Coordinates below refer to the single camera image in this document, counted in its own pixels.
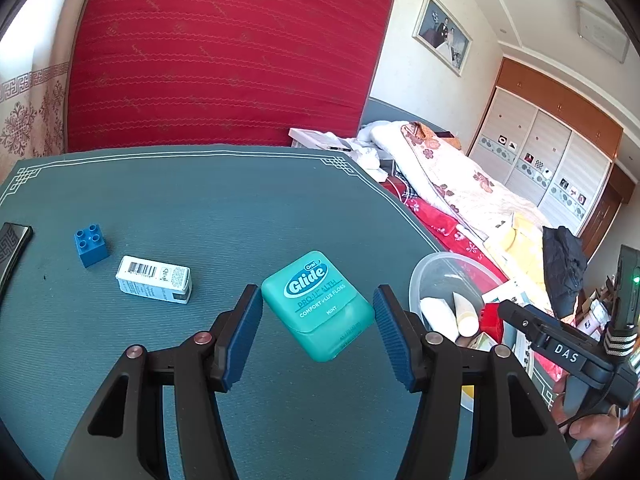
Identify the blue toy brick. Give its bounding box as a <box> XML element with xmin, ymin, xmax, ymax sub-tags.
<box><xmin>74</xmin><ymin>226</ymin><xmax>111</xmax><ymax>268</ymax></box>

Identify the white crumpled cloth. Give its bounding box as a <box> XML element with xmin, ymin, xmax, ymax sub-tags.
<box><xmin>356</xmin><ymin>122</ymin><xmax>396</xmax><ymax>183</ymax></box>

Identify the red mattress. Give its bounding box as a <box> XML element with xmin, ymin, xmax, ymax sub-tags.
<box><xmin>64</xmin><ymin>0</ymin><xmax>398</xmax><ymax>153</ymax></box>

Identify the framed wall picture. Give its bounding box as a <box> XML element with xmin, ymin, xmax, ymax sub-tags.
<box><xmin>411</xmin><ymin>0</ymin><xmax>473</xmax><ymax>77</ymax></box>

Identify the red floral bed sheet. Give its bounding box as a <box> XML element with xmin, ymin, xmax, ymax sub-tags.
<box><xmin>380</xmin><ymin>175</ymin><xmax>511</xmax><ymax>286</ymax></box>

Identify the floral blanket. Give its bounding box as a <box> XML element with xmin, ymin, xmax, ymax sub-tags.
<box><xmin>370</xmin><ymin>120</ymin><xmax>551</xmax><ymax>241</ymax></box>

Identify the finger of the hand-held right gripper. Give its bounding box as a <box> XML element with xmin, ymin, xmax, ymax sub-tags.
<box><xmin>497</xmin><ymin>299</ymin><xmax>553</xmax><ymax>350</ymax></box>
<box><xmin>522</xmin><ymin>304</ymin><xmax>568</xmax><ymax>332</ymax></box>

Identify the black crumpled cloth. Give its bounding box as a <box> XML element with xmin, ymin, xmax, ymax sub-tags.
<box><xmin>542</xmin><ymin>226</ymin><xmax>589</xmax><ymax>319</ymax></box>

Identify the white bedside table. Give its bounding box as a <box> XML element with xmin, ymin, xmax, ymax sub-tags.
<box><xmin>288</xmin><ymin>127</ymin><xmax>361</xmax><ymax>153</ymax></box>

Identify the person's right hand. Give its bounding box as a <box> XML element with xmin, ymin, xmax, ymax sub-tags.
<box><xmin>552</xmin><ymin>377</ymin><xmax>631</xmax><ymax>480</ymax></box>

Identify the black smartphone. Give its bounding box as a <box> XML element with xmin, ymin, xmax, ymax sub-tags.
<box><xmin>0</xmin><ymin>222</ymin><xmax>34</xmax><ymax>306</ymax></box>

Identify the patterned beige curtain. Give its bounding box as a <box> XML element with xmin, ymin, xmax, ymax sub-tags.
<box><xmin>0</xmin><ymin>0</ymin><xmax>101</xmax><ymax>186</ymax></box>

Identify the teal dental floss container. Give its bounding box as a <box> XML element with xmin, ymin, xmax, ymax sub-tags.
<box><xmin>261</xmin><ymin>250</ymin><xmax>376</xmax><ymax>363</ymax></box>

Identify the white cream tube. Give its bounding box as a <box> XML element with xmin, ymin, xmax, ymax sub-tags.
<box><xmin>452</xmin><ymin>291</ymin><xmax>485</xmax><ymax>338</ymax></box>

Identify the wooden wardrobe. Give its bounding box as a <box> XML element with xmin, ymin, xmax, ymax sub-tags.
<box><xmin>467</xmin><ymin>57</ymin><xmax>626</xmax><ymax>261</ymax></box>

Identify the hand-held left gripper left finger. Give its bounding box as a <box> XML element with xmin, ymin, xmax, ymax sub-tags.
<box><xmin>52</xmin><ymin>284</ymin><xmax>264</xmax><ymax>480</ymax></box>

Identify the green desktop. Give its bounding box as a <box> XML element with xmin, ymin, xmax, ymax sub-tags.
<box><xmin>0</xmin><ymin>144</ymin><xmax>476</xmax><ymax>480</ymax></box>

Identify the yellow cloth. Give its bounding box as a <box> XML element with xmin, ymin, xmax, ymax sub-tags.
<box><xmin>482</xmin><ymin>212</ymin><xmax>551</xmax><ymax>281</ymax></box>

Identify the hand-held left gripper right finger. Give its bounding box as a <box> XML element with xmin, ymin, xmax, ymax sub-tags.
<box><xmin>372</xmin><ymin>284</ymin><xmax>578</xmax><ymax>480</ymax></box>

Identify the clear plastic bowl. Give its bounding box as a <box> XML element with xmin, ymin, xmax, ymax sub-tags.
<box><xmin>408</xmin><ymin>251</ymin><xmax>501</xmax><ymax>346</ymax></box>

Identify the grey bed headboard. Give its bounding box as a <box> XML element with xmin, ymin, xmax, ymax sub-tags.
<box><xmin>360</xmin><ymin>97</ymin><xmax>446</xmax><ymax>136</ymax></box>

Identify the small white barcode box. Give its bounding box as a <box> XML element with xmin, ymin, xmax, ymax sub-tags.
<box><xmin>116</xmin><ymin>255</ymin><xmax>193</xmax><ymax>305</ymax></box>

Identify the white ceiling lamp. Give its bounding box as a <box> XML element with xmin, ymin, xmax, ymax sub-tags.
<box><xmin>575</xmin><ymin>1</ymin><xmax>631</xmax><ymax>64</ymax></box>

